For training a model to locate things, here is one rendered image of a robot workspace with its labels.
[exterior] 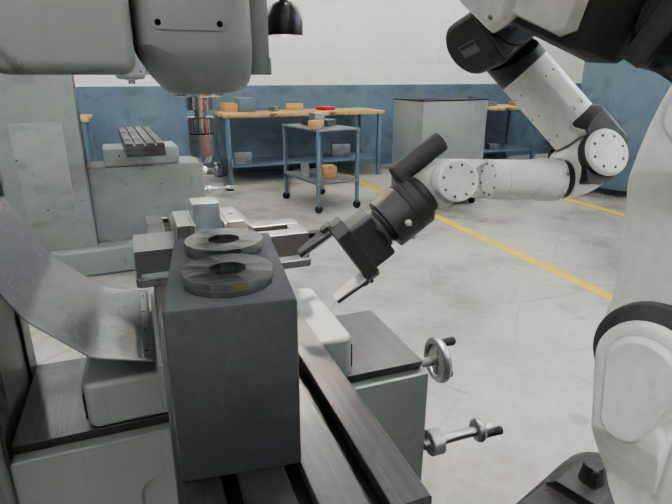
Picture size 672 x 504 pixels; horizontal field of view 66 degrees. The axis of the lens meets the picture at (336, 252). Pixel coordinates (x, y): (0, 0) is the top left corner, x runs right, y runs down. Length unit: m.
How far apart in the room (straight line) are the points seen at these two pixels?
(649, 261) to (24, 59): 0.85
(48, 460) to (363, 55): 7.55
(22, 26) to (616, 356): 0.88
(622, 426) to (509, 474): 1.37
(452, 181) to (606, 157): 0.26
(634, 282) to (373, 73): 7.64
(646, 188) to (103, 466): 0.94
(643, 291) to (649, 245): 0.06
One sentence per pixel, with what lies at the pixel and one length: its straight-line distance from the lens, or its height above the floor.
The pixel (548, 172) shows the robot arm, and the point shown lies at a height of 1.19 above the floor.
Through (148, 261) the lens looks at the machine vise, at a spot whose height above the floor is 1.01.
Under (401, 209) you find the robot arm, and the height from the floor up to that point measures 1.14.
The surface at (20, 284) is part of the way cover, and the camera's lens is 0.99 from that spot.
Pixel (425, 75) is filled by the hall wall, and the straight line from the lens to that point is 8.64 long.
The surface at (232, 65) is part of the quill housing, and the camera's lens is 0.92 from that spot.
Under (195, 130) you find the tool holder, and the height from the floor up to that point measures 1.25.
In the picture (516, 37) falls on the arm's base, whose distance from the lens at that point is 0.94.
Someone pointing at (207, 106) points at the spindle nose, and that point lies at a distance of 0.97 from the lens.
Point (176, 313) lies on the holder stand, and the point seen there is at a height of 1.14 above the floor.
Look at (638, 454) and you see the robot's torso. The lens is 0.78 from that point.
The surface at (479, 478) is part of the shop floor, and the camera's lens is 2.05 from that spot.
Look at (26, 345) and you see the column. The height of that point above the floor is 0.83.
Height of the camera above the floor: 1.34
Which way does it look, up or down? 19 degrees down
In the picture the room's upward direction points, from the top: straight up
